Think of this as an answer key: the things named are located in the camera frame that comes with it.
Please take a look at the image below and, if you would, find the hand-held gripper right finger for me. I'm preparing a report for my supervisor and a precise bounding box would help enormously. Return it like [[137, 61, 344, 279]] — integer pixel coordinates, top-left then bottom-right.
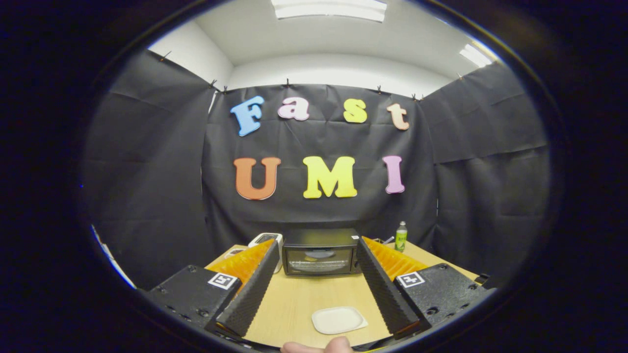
[[354, 236, 491, 340]]

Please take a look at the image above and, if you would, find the black toaster oven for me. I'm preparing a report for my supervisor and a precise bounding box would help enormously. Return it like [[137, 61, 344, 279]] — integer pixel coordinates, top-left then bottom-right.
[[282, 228, 363, 278]]

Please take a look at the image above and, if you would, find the white rectangular plate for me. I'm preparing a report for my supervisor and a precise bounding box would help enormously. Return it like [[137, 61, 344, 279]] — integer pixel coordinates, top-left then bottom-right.
[[312, 306, 369, 336]]

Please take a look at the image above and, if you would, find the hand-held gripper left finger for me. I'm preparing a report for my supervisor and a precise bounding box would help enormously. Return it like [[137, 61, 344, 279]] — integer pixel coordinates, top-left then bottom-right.
[[145, 239, 281, 342]]

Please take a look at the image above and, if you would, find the small ceiling light panel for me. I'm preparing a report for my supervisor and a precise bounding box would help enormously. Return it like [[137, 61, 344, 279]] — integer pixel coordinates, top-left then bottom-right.
[[459, 43, 493, 68]]

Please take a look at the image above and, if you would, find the green label drink bottle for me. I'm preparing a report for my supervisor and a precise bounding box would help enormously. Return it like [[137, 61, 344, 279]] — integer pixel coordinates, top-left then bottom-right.
[[394, 221, 409, 253]]

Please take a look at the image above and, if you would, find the large ceiling light panel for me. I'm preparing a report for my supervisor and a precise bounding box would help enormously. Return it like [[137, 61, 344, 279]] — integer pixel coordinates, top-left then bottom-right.
[[271, 0, 389, 23]]

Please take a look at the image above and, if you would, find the white pop-up toaster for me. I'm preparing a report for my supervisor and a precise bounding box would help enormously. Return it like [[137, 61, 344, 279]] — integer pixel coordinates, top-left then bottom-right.
[[248, 232, 285, 274]]

